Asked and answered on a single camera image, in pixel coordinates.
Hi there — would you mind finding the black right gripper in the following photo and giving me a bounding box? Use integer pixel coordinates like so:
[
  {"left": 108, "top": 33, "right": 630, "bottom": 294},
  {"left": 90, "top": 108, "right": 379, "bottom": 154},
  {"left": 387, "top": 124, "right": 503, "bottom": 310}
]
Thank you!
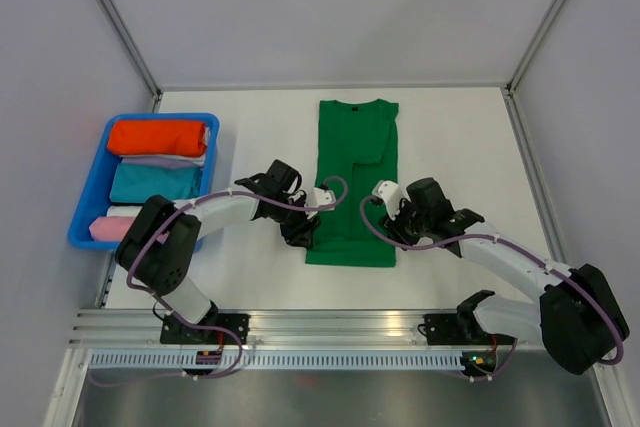
[{"left": 377, "top": 194, "right": 431, "bottom": 251}]

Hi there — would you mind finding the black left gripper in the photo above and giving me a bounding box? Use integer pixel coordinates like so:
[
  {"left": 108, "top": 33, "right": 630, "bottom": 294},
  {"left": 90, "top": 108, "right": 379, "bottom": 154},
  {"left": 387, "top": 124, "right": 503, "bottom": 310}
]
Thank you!
[{"left": 270, "top": 195, "right": 320, "bottom": 250}]

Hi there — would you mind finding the green t-shirt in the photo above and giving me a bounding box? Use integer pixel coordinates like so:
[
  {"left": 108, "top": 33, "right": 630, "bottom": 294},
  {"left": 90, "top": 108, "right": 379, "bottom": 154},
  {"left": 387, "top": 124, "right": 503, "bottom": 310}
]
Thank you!
[{"left": 306, "top": 99, "right": 399, "bottom": 268}]

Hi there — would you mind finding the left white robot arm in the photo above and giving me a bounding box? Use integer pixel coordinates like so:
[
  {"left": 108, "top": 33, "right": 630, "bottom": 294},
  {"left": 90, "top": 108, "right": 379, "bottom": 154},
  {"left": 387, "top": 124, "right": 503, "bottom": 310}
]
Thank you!
[{"left": 116, "top": 160, "right": 335, "bottom": 345}]

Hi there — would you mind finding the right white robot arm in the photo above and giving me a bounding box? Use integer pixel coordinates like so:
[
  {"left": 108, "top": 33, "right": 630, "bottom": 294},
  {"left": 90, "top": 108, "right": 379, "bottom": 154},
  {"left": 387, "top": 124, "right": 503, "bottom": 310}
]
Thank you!
[{"left": 373, "top": 178, "right": 630, "bottom": 375}]

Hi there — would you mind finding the lilac rolled t-shirt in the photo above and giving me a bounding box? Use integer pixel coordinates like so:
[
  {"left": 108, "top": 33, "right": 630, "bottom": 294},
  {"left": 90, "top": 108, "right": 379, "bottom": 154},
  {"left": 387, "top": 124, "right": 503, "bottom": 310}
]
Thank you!
[{"left": 121, "top": 156, "right": 206, "bottom": 169}]

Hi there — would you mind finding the teal rolled t-shirt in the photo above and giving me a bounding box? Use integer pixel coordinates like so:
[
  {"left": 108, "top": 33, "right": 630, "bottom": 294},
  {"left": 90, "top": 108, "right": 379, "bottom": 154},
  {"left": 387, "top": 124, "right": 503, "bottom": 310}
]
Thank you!
[{"left": 109, "top": 164, "right": 202, "bottom": 205}]

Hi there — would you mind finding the white rolled t-shirt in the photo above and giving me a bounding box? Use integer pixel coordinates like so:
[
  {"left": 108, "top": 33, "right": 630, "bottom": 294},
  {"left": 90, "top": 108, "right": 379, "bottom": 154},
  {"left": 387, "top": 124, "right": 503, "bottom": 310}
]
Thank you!
[{"left": 106, "top": 205, "right": 142, "bottom": 218}]

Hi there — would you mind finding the orange rolled t-shirt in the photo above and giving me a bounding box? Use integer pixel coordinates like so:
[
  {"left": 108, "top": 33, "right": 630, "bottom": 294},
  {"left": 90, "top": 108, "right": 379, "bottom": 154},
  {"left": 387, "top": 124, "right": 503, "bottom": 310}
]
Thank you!
[{"left": 106, "top": 120, "right": 208, "bottom": 158}]

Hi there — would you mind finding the pink rolled t-shirt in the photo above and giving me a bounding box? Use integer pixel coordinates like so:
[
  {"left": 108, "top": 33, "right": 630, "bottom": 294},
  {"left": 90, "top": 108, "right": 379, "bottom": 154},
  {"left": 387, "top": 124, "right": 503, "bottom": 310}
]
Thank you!
[{"left": 89, "top": 216, "right": 135, "bottom": 242}]

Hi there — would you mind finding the blue plastic bin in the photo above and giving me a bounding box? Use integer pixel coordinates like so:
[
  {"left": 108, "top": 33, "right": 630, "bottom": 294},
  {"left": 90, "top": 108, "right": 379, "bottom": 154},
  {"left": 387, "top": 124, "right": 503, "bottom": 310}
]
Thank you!
[{"left": 67, "top": 112, "right": 220, "bottom": 252}]

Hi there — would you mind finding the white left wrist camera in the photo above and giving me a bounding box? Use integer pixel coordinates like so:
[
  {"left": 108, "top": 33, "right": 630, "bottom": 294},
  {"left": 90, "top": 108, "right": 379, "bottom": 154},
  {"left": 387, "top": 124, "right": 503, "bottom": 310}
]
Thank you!
[{"left": 306, "top": 187, "right": 336, "bottom": 213}]

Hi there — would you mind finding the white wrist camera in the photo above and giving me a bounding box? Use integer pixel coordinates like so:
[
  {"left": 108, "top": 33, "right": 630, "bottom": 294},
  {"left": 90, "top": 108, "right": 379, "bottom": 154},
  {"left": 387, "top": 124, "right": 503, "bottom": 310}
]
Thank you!
[
  {"left": 372, "top": 180, "right": 404, "bottom": 220},
  {"left": 306, "top": 187, "right": 336, "bottom": 213}
]

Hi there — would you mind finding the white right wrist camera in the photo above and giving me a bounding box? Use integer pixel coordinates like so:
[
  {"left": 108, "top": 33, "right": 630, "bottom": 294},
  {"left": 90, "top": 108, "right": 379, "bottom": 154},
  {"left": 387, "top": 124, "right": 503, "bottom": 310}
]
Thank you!
[{"left": 372, "top": 180, "right": 404, "bottom": 220}]

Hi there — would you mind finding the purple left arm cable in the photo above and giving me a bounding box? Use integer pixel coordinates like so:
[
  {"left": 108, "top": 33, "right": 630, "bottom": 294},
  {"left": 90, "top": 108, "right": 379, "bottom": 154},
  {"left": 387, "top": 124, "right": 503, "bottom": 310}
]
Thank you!
[{"left": 125, "top": 175, "right": 350, "bottom": 379}]

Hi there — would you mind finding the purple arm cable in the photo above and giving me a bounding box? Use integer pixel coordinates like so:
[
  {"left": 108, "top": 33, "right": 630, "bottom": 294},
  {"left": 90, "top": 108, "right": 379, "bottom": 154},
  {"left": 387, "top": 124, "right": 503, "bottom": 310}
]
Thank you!
[
  {"left": 359, "top": 195, "right": 626, "bottom": 381},
  {"left": 125, "top": 175, "right": 350, "bottom": 379}
]

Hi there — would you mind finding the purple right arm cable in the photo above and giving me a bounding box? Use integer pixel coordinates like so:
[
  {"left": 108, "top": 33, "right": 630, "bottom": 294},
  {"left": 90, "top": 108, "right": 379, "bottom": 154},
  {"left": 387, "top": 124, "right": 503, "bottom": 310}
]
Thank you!
[{"left": 359, "top": 195, "right": 626, "bottom": 381}]

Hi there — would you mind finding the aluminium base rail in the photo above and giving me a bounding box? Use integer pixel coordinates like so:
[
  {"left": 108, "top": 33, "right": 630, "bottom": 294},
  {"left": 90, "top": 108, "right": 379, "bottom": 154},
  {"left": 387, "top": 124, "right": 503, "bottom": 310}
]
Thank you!
[{"left": 69, "top": 309, "right": 546, "bottom": 348}]

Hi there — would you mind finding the slotted cable duct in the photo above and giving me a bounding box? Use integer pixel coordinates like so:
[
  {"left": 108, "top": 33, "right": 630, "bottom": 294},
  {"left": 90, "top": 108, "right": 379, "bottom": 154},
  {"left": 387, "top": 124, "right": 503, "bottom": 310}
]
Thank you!
[{"left": 90, "top": 349, "right": 463, "bottom": 371}]

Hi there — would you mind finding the aluminium frame post right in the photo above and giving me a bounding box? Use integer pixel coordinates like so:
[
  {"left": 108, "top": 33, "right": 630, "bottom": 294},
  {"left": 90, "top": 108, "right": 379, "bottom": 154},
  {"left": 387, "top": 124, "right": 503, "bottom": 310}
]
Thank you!
[{"left": 503, "top": 0, "right": 569, "bottom": 97}]

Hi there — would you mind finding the aluminium frame post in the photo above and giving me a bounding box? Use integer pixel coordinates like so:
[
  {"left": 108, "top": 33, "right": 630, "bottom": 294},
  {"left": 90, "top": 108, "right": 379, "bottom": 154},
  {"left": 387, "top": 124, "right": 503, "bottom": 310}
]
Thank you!
[
  {"left": 503, "top": 0, "right": 569, "bottom": 97},
  {"left": 96, "top": 0, "right": 162, "bottom": 101}
]

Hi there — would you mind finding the aluminium frame post left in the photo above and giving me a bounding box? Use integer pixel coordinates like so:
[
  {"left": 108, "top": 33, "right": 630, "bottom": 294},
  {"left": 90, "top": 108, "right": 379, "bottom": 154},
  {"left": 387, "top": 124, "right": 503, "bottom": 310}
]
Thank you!
[{"left": 96, "top": 0, "right": 162, "bottom": 101}]

